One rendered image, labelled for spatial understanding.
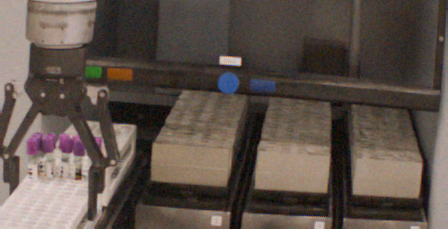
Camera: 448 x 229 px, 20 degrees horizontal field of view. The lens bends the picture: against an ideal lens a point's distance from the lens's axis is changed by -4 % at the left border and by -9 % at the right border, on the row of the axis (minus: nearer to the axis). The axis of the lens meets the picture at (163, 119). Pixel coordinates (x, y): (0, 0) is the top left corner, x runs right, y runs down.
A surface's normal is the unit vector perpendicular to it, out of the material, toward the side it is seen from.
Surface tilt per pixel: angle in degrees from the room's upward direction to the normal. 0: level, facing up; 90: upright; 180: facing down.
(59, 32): 90
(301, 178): 90
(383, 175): 90
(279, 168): 90
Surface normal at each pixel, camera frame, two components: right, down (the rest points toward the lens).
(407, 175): -0.14, 0.21
